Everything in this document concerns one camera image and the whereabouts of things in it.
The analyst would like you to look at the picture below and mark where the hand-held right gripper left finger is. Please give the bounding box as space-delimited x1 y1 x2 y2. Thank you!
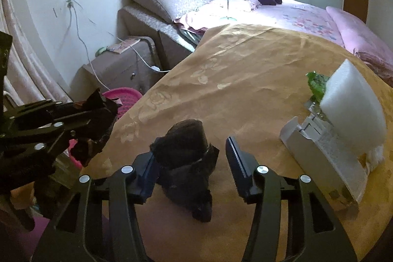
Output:
32 153 160 262

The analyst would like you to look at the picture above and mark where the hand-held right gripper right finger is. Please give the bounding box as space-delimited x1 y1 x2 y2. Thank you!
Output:
225 136 358 262

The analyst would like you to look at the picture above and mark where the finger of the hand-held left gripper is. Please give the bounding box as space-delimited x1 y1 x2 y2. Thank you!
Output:
0 100 118 134
0 125 109 232

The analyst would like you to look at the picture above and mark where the black plastic bag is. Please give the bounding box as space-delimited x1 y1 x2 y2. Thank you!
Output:
149 120 220 222

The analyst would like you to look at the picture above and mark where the dark brown wrapper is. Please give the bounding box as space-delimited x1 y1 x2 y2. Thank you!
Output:
74 88 121 169

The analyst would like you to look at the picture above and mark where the pink plastic basket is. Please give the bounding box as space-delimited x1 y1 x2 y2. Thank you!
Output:
69 88 142 169

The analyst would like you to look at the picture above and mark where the green snack packet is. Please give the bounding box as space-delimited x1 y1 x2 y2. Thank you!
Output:
305 71 330 103

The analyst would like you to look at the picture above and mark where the white foam block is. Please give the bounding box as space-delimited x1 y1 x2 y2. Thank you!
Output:
319 59 388 156

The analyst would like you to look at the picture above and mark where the clear plastic bag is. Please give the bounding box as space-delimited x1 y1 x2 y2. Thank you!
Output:
364 142 386 172

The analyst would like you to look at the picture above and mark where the patterned beige curtain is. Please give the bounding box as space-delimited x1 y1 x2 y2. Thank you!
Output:
0 0 66 106

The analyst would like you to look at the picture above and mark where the white cardboard box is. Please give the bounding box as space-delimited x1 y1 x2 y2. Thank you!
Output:
280 99 369 210

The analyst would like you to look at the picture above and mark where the grey fabric nightstand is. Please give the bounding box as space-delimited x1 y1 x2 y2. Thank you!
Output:
81 36 162 97

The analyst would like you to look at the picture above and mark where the golden floral tablecloth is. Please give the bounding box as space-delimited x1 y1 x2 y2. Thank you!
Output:
80 23 393 262

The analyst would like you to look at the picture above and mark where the colourful book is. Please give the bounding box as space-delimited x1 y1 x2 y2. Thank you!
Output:
108 38 141 54

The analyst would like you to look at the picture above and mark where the grey upholstered bed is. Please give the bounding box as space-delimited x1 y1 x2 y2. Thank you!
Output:
118 0 393 87

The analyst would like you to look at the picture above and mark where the floral pink bedsheet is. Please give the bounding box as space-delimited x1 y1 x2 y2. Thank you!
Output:
199 0 344 48

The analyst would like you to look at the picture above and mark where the pink pillow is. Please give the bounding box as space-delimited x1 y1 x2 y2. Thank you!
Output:
173 0 261 32
325 6 393 86

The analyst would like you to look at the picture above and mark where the white floor cable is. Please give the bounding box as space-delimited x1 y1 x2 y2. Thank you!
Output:
67 7 109 89

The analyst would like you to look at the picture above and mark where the white lamp cable with switch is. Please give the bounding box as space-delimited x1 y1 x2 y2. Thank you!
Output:
106 30 172 72

